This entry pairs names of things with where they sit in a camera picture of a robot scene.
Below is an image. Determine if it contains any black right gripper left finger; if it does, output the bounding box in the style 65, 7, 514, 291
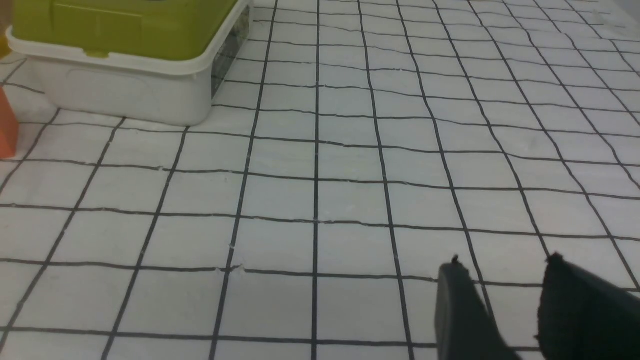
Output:
434, 256, 520, 360

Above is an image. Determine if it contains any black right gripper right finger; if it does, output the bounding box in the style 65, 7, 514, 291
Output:
537, 253, 640, 360

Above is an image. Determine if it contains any white box with green lid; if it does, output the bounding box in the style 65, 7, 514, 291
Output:
6, 0, 254, 126

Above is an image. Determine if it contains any white black grid tablecloth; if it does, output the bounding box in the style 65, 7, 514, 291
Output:
1, 0, 640, 360

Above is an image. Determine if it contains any orange red toy mango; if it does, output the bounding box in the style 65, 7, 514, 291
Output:
0, 87, 19, 159

